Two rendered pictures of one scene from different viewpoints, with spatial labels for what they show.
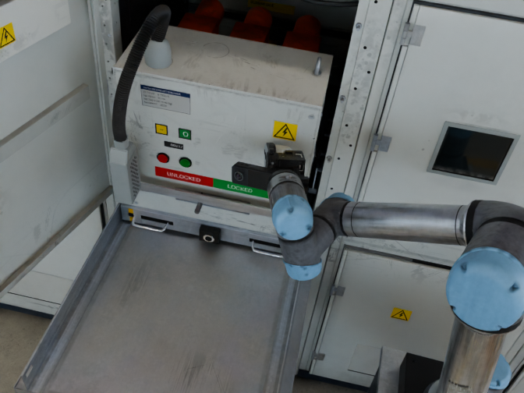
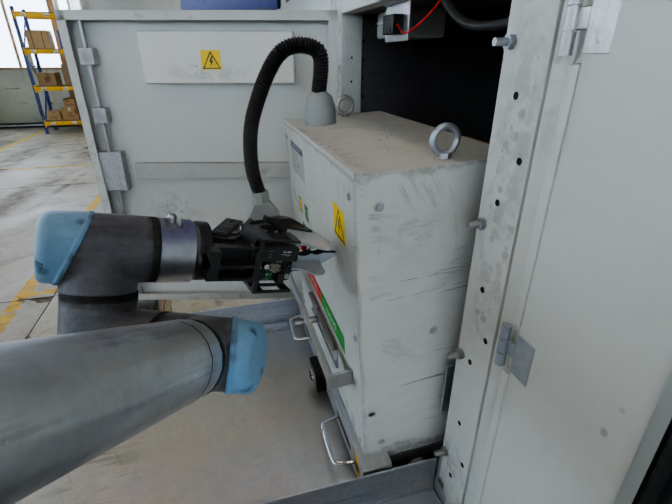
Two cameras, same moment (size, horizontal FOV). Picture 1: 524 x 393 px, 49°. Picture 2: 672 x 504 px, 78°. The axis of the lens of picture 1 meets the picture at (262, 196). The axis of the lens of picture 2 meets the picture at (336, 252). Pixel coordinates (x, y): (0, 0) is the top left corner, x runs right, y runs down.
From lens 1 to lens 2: 1.19 m
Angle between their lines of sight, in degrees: 57
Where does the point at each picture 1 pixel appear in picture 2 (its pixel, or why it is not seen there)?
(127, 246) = (271, 335)
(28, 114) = (239, 155)
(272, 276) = (307, 476)
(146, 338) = not seen: hidden behind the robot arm
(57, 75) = (280, 135)
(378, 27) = (540, 33)
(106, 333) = not seen: hidden behind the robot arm
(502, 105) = not seen: outside the picture
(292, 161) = (253, 233)
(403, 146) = (557, 390)
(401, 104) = (557, 255)
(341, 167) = (471, 384)
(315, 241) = (82, 324)
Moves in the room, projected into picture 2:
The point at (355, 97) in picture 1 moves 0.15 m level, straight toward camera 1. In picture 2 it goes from (497, 226) to (367, 238)
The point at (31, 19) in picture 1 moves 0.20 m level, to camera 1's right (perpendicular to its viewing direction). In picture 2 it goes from (243, 58) to (263, 58)
